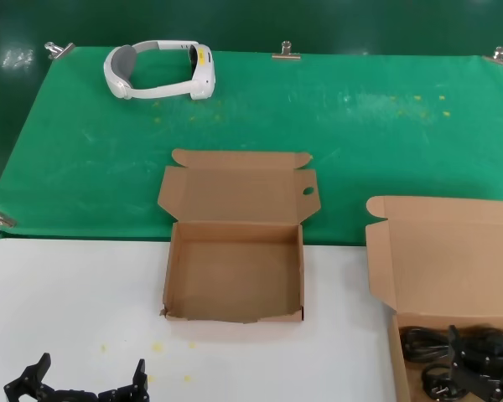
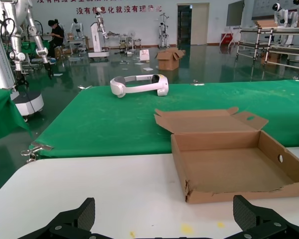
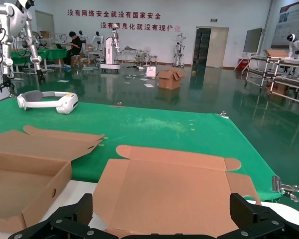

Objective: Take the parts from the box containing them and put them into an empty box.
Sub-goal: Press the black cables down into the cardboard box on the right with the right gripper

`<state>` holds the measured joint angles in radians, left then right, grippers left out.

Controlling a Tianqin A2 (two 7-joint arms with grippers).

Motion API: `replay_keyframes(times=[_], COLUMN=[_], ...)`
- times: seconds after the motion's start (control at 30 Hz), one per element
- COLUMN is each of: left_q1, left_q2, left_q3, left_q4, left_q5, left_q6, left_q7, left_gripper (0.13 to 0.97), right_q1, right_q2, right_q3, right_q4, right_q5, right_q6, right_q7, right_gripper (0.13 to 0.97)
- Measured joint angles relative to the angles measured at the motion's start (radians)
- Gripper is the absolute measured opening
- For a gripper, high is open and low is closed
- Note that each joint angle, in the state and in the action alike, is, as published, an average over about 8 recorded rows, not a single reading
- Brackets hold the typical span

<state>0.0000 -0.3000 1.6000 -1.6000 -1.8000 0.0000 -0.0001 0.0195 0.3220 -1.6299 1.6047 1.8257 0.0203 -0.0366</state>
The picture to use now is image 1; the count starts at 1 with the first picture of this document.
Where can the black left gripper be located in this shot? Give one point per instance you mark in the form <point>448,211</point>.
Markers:
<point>73,395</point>

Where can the green table cloth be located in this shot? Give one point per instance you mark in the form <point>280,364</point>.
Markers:
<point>109,167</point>

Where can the white VR headset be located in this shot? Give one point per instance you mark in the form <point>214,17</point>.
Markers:
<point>203,73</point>

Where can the brown cardboard box with hole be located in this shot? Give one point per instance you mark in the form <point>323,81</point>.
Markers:
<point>234,272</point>

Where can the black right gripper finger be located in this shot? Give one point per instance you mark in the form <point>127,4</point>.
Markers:
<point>454,347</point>

